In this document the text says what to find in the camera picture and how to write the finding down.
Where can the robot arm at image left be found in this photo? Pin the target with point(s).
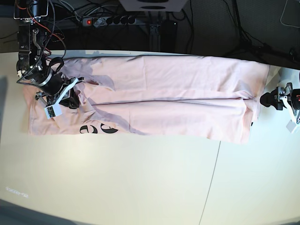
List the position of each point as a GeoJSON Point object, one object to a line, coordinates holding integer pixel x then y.
{"type": "Point", "coordinates": [37, 21]}

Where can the metal table leg column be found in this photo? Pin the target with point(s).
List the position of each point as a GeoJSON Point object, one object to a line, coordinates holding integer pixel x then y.
{"type": "Point", "coordinates": [154, 38]}

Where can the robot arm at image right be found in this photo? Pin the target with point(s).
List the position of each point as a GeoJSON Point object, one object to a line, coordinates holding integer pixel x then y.
{"type": "Point", "coordinates": [276, 98]}

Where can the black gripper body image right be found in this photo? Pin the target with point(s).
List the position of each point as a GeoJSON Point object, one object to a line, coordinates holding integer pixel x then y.
{"type": "Point", "coordinates": [293, 98]}

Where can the pink T-shirt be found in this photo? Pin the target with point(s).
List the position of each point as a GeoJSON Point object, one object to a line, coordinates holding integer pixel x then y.
{"type": "Point", "coordinates": [211, 97]}

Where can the black power strip red switch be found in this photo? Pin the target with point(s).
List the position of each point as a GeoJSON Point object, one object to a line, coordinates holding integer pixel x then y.
{"type": "Point", "coordinates": [108, 20]}

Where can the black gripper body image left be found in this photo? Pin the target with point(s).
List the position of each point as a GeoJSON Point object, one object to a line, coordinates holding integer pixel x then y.
{"type": "Point", "coordinates": [52, 87]}

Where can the black power adapter box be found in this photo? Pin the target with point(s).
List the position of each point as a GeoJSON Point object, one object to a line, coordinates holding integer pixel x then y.
{"type": "Point", "coordinates": [168, 35]}

